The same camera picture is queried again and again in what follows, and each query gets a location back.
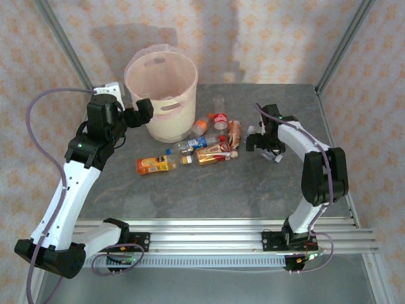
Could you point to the aluminium frame post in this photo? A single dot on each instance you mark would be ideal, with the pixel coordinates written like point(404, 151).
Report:
point(54, 22)
point(351, 31)

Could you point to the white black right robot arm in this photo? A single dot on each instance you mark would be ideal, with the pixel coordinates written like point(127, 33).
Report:
point(303, 139)

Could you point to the clear bottle orange label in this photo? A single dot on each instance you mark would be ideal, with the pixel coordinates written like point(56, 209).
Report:
point(200, 126)

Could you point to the floral patterned backdrop cloth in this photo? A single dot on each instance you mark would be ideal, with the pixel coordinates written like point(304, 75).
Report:
point(253, 38)

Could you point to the brown drink bottle beige cap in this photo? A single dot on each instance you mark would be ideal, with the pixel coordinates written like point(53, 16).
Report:
point(235, 133)

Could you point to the orange juice plastic bottle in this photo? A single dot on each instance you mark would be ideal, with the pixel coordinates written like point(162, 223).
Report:
point(152, 166)

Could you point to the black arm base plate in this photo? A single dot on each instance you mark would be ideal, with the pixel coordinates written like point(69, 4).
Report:
point(269, 242)
point(141, 238)

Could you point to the small blue bottle cap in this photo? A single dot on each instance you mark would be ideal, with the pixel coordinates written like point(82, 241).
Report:
point(169, 152)

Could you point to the yellow tea bottle red label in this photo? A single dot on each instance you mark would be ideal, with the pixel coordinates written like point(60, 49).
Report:
point(212, 154)

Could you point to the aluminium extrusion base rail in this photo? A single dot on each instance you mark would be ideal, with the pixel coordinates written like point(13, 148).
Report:
point(205, 236)

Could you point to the clear plastic bottle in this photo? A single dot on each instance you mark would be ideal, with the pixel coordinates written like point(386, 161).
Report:
point(272, 156)

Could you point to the clear bottle blue yellow label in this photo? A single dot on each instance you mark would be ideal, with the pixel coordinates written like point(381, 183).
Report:
point(196, 143)

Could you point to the small circuit board green LED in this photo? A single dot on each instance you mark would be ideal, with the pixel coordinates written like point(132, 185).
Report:
point(125, 261)
point(311, 256)

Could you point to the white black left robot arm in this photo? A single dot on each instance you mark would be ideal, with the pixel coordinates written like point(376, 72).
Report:
point(69, 196)

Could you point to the cream plastic bin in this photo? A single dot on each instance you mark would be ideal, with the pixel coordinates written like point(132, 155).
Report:
point(171, 131)

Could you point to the clear bottle red cola label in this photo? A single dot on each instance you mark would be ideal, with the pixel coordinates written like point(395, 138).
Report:
point(220, 118)

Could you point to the aluminium frame leg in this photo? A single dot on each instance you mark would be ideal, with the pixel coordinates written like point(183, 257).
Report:
point(376, 285)
point(36, 291)

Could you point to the aluminium table side rail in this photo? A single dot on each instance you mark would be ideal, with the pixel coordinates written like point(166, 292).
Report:
point(333, 142)

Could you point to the grey metal lower panel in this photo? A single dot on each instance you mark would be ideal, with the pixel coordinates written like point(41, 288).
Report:
point(205, 288)

